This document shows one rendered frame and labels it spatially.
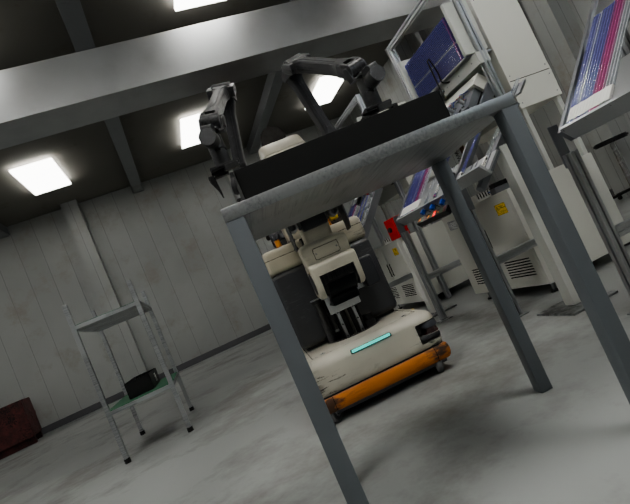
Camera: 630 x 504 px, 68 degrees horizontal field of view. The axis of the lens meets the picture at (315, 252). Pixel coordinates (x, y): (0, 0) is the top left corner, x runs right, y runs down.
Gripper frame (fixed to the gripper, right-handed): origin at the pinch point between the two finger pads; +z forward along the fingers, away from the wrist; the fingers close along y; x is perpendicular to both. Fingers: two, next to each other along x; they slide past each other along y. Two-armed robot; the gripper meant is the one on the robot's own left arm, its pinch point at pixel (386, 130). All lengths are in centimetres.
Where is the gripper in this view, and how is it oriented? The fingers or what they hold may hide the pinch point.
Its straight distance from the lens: 172.2
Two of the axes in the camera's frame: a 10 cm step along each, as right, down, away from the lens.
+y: 9.1, -4.0, 1.5
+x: -1.3, 0.8, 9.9
